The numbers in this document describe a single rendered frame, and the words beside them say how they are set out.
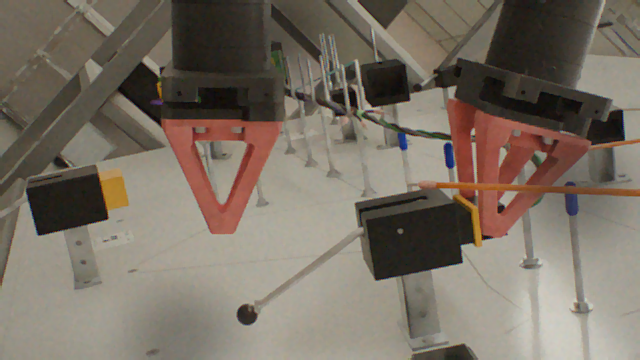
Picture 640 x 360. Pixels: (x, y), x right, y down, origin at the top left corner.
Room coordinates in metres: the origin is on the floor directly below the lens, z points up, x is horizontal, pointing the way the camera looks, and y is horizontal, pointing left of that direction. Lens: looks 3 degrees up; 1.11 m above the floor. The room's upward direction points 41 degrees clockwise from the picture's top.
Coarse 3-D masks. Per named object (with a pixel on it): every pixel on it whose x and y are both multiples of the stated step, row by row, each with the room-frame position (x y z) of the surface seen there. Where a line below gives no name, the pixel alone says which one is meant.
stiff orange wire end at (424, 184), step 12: (432, 180) 0.49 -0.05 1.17; (540, 192) 0.44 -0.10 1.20; (552, 192) 0.44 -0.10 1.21; (564, 192) 0.43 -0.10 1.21; (576, 192) 0.43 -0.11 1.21; (588, 192) 0.42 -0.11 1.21; (600, 192) 0.42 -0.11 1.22; (612, 192) 0.42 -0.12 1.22; (624, 192) 0.41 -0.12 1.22; (636, 192) 0.41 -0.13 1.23
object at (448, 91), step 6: (450, 66) 1.22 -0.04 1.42; (438, 72) 1.20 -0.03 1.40; (444, 72) 1.20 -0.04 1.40; (450, 72) 1.20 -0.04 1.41; (432, 78) 1.21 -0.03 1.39; (438, 78) 1.21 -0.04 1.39; (444, 78) 1.20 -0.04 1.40; (450, 78) 1.20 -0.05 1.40; (456, 78) 1.20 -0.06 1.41; (420, 84) 1.20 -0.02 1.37; (438, 84) 1.21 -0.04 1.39; (444, 84) 1.20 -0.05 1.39; (450, 84) 1.20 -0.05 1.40; (456, 84) 1.21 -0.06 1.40; (414, 90) 1.21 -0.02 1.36; (420, 90) 1.20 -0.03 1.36; (444, 90) 1.22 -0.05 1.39; (450, 90) 1.21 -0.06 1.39; (444, 96) 1.23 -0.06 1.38; (450, 96) 1.21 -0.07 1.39; (444, 102) 1.23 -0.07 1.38; (444, 108) 1.23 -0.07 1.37
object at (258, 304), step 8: (352, 232) 0.51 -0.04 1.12; (360, 232) 0.50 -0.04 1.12; (400, 232) 0.49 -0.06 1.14; (344, 240) 0.51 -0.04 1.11; (352, 240) 0.51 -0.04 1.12; (336, 248) 0.51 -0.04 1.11; (320, 256) 0.51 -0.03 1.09; (328, 256) 0.51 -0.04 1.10; (312, 264) 0.51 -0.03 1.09; (320, 264) 0.51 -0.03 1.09; (304, 272) 0.51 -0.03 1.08; (288, 280) 0.51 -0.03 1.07; (296, 280) 0.51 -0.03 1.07; (280, 288) 0.51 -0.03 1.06; (288, 288) 0.51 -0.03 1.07; (272, 296) 0.51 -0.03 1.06; (256, 304) 0.51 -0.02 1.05; (264, 304) 0.51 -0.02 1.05
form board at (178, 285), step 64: (320, 128) 1.26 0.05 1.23; (448, 128) 1.10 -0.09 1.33; (128, 192) 1.06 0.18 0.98; (192, 192) 1.00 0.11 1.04; (256, 192) 0.95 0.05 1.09; (320, 192) 0.90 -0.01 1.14; (384, 192) 0.86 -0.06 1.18; (448, 192) 0.82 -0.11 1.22; (512, 192) 0.78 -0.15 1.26; (64, 256) 0.84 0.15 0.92; (128, 256) 0.80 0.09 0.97; (192, 256) 0.76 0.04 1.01; (256, 256) 0.73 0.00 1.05; (512, 256) 0.63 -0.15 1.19; (0, 320) 0.69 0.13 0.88; (64, 320) 0.67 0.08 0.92; (128, 320) 0.64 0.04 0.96; (192, 320) 0.62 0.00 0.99; (320, 320) 0.58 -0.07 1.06; (384, 320) 0.56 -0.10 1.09; (448, 320) 0.54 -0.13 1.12; (512, 320) 0.52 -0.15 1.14; (576, 320) 0.51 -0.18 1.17
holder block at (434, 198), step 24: (408, 192) 0.52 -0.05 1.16; (432, 192) 0.51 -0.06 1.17; (360, 216) 0.51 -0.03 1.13; (384, 216) 0.48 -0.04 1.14; (408, 216) 0.49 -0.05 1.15; (432, 216) 0.49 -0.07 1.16; (456, 216) 0.49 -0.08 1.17; (384, 240) 0.49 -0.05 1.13; (408, 240) 0.49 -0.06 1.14; (432, 240) 0.49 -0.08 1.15; (456, 240) 0.49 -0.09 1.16; (384, 264) 0.49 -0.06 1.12; (408, 264) 0.49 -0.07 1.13; (432, 264) 0.50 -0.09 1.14; (456, 264) 0.50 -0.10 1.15
